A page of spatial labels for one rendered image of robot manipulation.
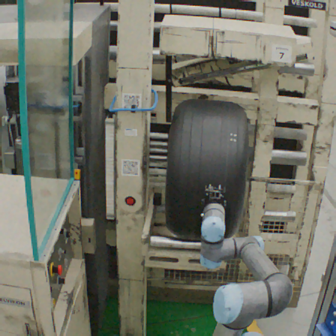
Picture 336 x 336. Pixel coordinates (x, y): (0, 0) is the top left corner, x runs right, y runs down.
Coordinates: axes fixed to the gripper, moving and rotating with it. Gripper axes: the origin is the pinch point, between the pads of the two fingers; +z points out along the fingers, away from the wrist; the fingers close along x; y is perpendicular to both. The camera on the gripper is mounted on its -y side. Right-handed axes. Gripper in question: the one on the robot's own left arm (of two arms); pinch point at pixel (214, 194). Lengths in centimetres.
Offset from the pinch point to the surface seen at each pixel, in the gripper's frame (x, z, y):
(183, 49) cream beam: 17, 43, 47
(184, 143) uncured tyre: 12.4, 8.1, 16.3
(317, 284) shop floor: -82, 116, -113
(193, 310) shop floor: 2, 85, -117
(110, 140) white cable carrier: 43.1, 22.1, 10.4
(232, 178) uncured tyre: -6.4, 2.5, 6.1
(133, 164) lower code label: 33.4, 21.9, 0.7
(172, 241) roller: 15.3, 18.0, -31.7
